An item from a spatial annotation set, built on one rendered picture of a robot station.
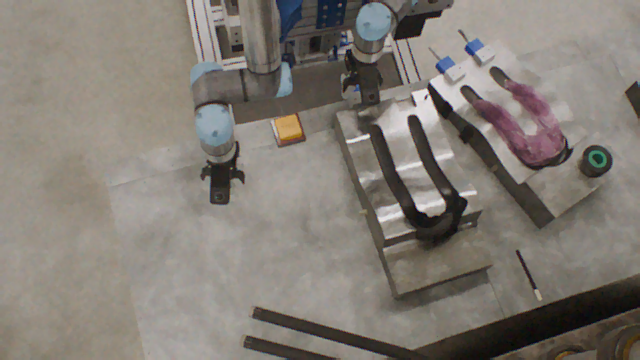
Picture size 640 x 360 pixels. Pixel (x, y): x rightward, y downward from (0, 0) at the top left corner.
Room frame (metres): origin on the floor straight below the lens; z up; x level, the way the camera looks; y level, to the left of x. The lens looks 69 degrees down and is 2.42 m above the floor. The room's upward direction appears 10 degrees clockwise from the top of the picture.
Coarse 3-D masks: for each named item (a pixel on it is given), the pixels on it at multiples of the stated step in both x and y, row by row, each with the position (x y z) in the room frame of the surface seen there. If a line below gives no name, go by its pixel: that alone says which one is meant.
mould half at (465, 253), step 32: (416, 96) 0.86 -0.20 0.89; (352, 128) 0.74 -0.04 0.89; (384, 128) 0.75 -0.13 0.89; (352, 160) 0.65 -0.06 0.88; (416, 160) 0.68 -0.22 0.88; (448, 160) 0.70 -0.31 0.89; (384, 192) 0.57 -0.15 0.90; (416, 192) 0.58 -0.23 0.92; (384, 224) 0.48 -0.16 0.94; (384, 256) 0.42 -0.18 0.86; (416, 256) 0.43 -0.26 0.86; (448, 256) 0.45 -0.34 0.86; (480, 256) 0.47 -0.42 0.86; (416, 288) 0.36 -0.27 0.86
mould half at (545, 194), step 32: (512, 64) 1.04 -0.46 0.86; (448, 96) 0.90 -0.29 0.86; (544, 96) 0.93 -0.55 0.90; (480, 128) 0.80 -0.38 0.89; (576, 128) 0.87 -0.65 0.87; (512, 160) 0.74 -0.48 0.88; (576, 160) 0.75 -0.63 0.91; (512, 192) 0.67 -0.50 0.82; (544, 192) 0.65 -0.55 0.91; (576, 192) 0.66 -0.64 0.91; (544, 224) 0.59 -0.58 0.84
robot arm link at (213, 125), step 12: (204, 108) 0.57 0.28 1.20; (216, 108) 0.58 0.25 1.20; (228, 108) 0.60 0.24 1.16; (204, 120) 0.54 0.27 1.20; (216, 120) 0.55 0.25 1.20; (228, 120) 0.56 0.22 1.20; (204, 132) 0.52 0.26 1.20; (216, 132) 0.52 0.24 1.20; (228, 132) 0.54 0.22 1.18; (204, 144) 0.52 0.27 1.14; (216, 144) 0.51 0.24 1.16; (228, 144) 0.53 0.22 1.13; (216, 156) 0.51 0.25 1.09
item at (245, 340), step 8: (248, 336) 0.17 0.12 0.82; (240, 344) 0.15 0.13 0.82; (248, 344) 0.15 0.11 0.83; (256, 344) 0.16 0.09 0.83; (264, 344) 0.16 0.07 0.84; (272, 344) 0.16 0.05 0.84; (280, 344) 0.17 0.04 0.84; (264, 352) 0.14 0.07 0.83; (272, 352) 0.15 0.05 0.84; (280, 352) 0.15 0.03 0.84; (288, 352) 0.15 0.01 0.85; (296, 352) 0.15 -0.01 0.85; (304, 352) 0.16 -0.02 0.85; (312, 352) 0.16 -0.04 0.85
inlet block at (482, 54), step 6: (462, 36) 1.11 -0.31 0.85; (468, 42) 1.09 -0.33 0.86; (474, 42) 1.08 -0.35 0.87; (480, 42) 1.09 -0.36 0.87; (468, 48) 1.06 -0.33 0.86; (474, 48) 1.06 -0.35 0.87; (480, 48) 1.07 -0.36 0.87; (486, 48) 1.06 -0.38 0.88; (468, 54) 1.06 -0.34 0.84; (474, 54) 1.04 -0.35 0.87; (480, 54) 1.04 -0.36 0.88; (486, 54) 1.04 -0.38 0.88; (492, 54) 1.05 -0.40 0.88; (480, 60) 1.02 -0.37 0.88; (486, 60) 1.02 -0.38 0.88; (480, 66) 1.02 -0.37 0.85
